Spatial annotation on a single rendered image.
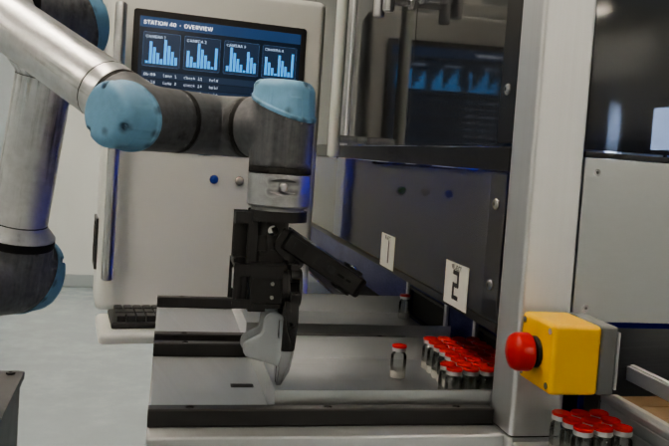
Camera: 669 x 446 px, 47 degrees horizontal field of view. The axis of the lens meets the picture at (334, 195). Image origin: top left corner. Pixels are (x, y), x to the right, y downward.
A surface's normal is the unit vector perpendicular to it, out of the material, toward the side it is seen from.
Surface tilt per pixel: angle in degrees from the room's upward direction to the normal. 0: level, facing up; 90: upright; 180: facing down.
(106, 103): 90
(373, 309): 90
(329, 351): 90
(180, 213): 90
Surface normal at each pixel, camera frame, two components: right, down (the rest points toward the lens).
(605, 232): 0.21, 0.07
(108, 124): -0.57, 0.00
